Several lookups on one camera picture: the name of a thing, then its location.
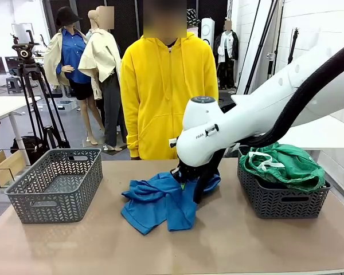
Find grey stool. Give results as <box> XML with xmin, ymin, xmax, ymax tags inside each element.
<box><xmin>5</xmin><ymin>76</ymin><xmax>22</xmax><ymax>95</ymax></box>

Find blue t-shirt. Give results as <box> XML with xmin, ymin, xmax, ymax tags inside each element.
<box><xmin>120</xmin><ymin>171</ymin><xmax>222</xmax><ymax>236</ymax></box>

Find mannequin with blue shirt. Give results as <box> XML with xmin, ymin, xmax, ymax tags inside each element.
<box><xmin>43</xmin><ymin>6</ymin><xmax>104</xmax><ymax>146</ymax></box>

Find white desk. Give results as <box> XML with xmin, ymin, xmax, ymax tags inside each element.
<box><xmin>0</xmin><ymin>96</ymin><xmax>42</xmax><ymax>166</ymax></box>

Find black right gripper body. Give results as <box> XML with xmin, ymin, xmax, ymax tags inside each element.
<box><xmin>170</xmin><ymin>162</ymin><xmax>203</xmax><ymax>186</ymax></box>

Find green drawstring shorts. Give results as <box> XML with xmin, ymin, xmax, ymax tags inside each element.
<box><xmin>239</xmin><ymin>142</ymin><xmax>326</xmax><ymax>194</ymax></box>

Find black tripod pole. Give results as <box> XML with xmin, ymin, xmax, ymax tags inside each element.
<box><xmin>286</xmin><ymin>27</ymin><xmax>300</xmax><ymax>65</ymax></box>

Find mannequin with black white jacket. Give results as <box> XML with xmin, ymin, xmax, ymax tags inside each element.
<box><xmin>213</xmin><ymin>19</ymin><xmax>240</xmax><ymax>90</ymax></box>

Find person in yellow hoodie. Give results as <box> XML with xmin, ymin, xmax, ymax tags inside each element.
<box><xmin>120</xmin><ymin>0</ymin><xmax>220</xmax><ymax>160</ymax></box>

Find person's right forearm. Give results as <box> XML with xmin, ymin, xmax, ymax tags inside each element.
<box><xmin>125</xmin><ymin>113</ymin><xmax>142</xmax><ymax>160</ymax></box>

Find mannequin with cream jacket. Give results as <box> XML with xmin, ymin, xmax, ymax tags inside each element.
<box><xmin>78</xmin><ymin>5</ymin><xmax>128</xmax><ymax>152</ymax></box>

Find black bag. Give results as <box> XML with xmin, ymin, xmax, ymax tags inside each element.
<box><xmin>10</xmin><ymin>136</ymin><xmax>48</xmax><ymax>166</ymax></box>

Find grey woven plastic basket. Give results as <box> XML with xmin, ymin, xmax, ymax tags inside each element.
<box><xmin>236</xmin><ymin>147</ymin><xmax>332</xmax><ymax>219</ymax></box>
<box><xmin>5</xmin><ymin>148</ymin><xmax>103</xmax><ymax>225</ymax></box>

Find wooden box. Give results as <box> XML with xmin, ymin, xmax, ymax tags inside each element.
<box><xmin>0</xmin><ymin>150</ymin><xmax>27</xmax><ymax>187</ymax></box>

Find black light stand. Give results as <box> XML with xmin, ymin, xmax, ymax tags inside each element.
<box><xmin>237</xmin><ymin>0</ymin><xmax>285</xmax><ymax>95</ymax></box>

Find white tower fan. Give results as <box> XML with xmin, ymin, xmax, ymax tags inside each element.
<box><xmin>201</xmin><ymin>17</ymin><xmax>216</xmax><ymax>46</ymax></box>

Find black camera tripod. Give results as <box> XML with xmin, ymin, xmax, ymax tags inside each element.
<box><xmin>10</xmin><ymin>30</ymin><xmax>71</xmax><ymax>150</ymax></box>

